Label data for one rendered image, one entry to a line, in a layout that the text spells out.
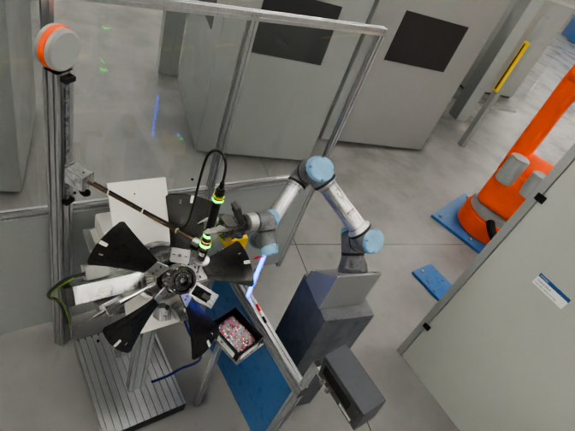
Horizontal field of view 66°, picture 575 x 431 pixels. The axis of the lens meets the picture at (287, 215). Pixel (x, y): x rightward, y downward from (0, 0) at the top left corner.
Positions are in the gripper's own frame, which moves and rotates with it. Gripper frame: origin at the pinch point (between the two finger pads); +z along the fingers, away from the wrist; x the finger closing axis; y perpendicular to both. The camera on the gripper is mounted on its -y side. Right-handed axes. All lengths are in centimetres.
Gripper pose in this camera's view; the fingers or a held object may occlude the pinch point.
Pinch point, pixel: (204, 226)
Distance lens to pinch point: 175.4
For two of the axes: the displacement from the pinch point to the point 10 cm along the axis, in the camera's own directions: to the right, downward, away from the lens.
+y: -3.2, 7.2, 6.1
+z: -8.0, 1.4, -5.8
